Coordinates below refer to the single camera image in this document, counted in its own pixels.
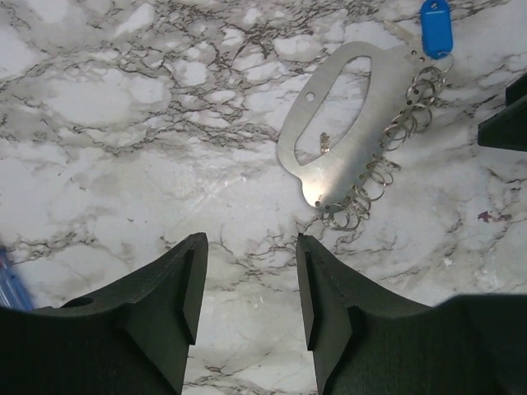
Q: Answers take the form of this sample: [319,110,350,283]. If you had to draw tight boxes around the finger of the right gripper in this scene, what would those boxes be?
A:
[478,75,527,151]

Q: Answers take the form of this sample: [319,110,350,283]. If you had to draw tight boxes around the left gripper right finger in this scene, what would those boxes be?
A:
[296,235,526,394]

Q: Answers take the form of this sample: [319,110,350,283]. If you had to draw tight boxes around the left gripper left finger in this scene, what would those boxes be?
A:
[1,233,208,394]

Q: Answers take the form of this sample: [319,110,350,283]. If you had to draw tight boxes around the metal key organizer plate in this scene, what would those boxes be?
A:
[277,41,447,231]

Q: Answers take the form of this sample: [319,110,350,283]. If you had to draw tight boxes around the blue red screwdriver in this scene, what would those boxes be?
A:
[1,247,33,311]

